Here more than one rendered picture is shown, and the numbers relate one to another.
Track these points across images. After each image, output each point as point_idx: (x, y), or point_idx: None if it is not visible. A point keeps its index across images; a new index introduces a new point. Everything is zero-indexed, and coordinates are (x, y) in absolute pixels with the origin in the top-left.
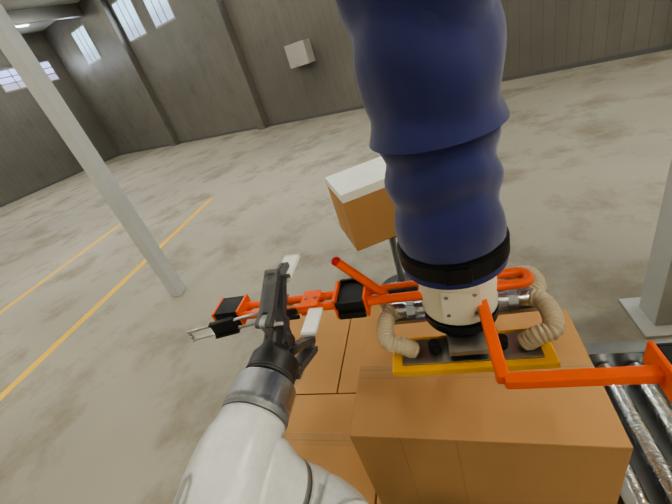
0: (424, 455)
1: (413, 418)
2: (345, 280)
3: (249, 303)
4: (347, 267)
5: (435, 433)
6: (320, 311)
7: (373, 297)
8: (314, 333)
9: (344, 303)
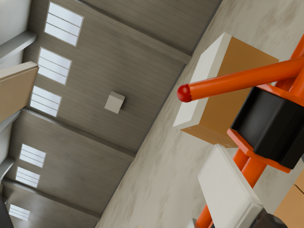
0: None
1: None
2: (236, 119)
3: None
4: (208, 82)
5: None
6: (219, 151)
7: (296, 81)
8: (252, 201)
9: (266, 133)
